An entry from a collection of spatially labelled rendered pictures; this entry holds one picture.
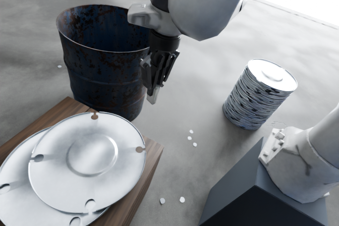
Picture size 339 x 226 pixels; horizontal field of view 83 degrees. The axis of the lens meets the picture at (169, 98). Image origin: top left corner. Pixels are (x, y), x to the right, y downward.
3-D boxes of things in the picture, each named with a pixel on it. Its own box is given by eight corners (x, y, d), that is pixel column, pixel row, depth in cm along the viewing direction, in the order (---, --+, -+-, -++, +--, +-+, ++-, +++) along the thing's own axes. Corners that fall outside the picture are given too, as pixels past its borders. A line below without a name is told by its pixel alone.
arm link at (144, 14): (200, 11, 41) (192, 35, 45) (160, -11, 46) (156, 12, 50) (158, 19, 33) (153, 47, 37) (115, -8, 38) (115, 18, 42)
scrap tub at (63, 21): (100, 70, 132) (98, -3, 99) (156, 94, 128) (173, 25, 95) (53, 110, 102) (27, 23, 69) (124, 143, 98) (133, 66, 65)
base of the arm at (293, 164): (264, 122, 65) (291, 92, 55) (321, 151, 61) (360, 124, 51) (254, 177, 49) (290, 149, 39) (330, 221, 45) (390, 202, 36)
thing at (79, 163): (43, 114, 58) (42, 112, 57) (139, 112, 66) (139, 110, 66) (11, 226, 39) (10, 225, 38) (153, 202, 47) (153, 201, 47)
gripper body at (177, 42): (165, 41, 40) (157, 75, 46) (190, 33, 45) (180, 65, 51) (141, 24, 43) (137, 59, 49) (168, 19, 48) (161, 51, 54)
